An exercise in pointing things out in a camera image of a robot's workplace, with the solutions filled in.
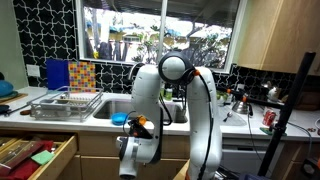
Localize open wooden drawer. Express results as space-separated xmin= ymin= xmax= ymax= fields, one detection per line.
xmin=0 ymin=131 xmax=79 ymax=180

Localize stainless steel sink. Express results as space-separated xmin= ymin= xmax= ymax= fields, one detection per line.
xmin=92 ymin=99 xmax=189 ymax=125

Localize red soda can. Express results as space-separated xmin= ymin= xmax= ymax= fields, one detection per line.
xmin=262 ymin=107 xmax=278 ymax=127

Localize metal spoon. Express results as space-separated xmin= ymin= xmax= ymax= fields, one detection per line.
xmin=222 ymin=111 xmax=234 ymax=123

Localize teal kettle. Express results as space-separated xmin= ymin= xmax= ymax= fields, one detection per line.
xmin=0 ymin=72 xmax=15 ymax=99

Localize blue plastic bowl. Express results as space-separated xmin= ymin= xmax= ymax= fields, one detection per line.
xmin=111 ymin=112 xmax=130 ymax=127

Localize steel funnel pot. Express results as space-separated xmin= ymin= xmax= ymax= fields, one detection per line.
xmin=231 ymin=99 xmax=250 ymax=115

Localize wooden board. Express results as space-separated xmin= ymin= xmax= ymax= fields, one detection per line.
xmin=0 ymin=92 xmax=29 ymax=105

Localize metal wire dish rack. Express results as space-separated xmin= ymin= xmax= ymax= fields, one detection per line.
xmin=29 ymin=85 xmax=104 ymax=123

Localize white dishwasher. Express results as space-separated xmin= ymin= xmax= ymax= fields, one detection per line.
xmin=220 ymin=139 xmax=285 ymax=178

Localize blue cutting board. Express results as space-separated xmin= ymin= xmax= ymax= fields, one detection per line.
xmin=45 ymin=58 xmax=70 ymax=91

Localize wooden base cabinet doors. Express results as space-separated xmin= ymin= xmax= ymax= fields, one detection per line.
xmin=79 ymin=155 xmax=186 ymax=180

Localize red cloth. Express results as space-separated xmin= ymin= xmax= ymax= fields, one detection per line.
xmin=0 ymin=139 xmax=55 ymax=180

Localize clear glass cutting board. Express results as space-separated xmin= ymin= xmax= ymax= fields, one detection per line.
xmin=218 ymin=104 xmax=248 ymax=127

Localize wooden wall cabinet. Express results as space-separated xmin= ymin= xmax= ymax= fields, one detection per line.
xmin=237 ymin=0 xmax=320 ymax=76

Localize colourful checkered board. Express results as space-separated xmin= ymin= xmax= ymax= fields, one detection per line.
xmin=67 ymin=60 xmax=97 ymax=94

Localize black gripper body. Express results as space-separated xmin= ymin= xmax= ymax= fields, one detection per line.
xmin=128 ymin=118 xmax=154 ymax=140

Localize small cat figurine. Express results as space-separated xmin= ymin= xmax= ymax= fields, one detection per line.
xmin=266 ymin=81 xmax=281 ymax=103

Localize black tripod pole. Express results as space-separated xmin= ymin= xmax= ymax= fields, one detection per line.
xmin=257 ymin=51 xmax=317 ymax=178

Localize kitchen window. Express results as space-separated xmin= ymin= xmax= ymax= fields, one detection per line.
xmin=74 ymin=0 xmax=248 ymax=74

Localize short green soap bottle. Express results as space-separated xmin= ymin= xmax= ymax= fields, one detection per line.
xmin=165 ymin=88 xmax=174 ymax=102

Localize green cloth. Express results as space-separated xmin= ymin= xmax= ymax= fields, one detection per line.
xmin=259 ymin=126 xmax=287 ymax=137

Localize black camera boom bar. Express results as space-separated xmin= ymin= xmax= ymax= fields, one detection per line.
xmin=216 ymin=86 xmax=285 ymax=110

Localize green sponge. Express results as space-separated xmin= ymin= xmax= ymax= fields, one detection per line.
xmin=30 ymin=150 xmax=56 ymax=166

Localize white wall switch plate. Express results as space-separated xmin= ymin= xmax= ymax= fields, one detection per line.
xmin=26 ymin=64 xmax=41 ymax=78

